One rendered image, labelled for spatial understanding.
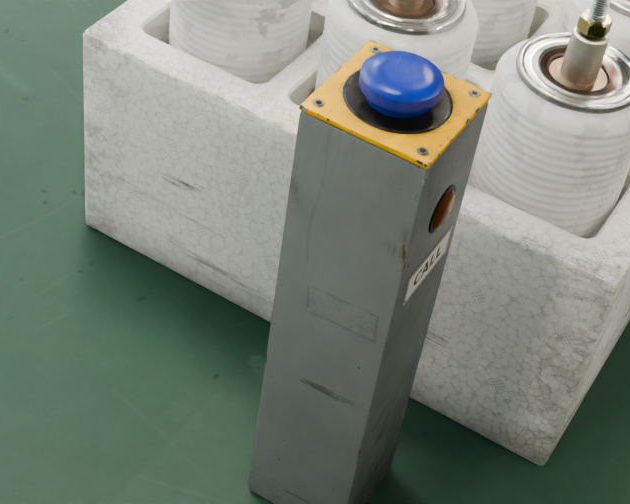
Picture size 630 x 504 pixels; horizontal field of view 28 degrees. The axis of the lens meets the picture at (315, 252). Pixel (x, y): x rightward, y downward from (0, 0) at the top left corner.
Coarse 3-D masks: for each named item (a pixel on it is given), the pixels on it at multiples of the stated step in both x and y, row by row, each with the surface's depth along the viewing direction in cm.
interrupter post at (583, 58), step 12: (576, 36) 72; (576, 48) 73; (588, 48) 72; (600, 48) 72; (564, 60) 74; (576, 60) 73; (588, 60) 73; (600, 60) 73; (564, 72) 74; (576, 72) 73; (588, 72) 73; (588, 84) 74
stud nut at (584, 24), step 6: (588, 12) 72; (582, 18) 72; (588, 18) 72; (606, 18) 72; (582, 24) 72; (588, 24) 71; (594, 24) 71; (600, 24) 71; (606, 24) 72; (582, 30) 72; (588, 30) 72; (594, 30) 72; (600, 30) 72; (606, 30) 72; (594, 36) 72; (600, 36) 72
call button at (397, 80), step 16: (368, 64) 59; (384, 64) 60; (400, 64) 60; (416, 64) 60; (432, 64) 60; (368, 80) 59; (384, 80) 59; (400, 80) 59; (416, 80) 59; (432, 80) 59; (368, 96) 59; (384, 96) 58; (400, 96) 58; (416, 96) 58; (432, 96) 58; (384, 112) 59; (400, 112) 59; (416, 112) 59
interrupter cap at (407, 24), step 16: (352, 0) 77; (368, 0) 77; (384, 0) 78; (432, 0) 79; (448, 0) 78; (464, 0) 78; (368, 16) 76; (384, 16) 76; (400, 16) 76; (416, 16) 77; (432, 16) 77; (448, 16) 77; (400, 32) 75; (416, 32) 75; (432, 32) 76
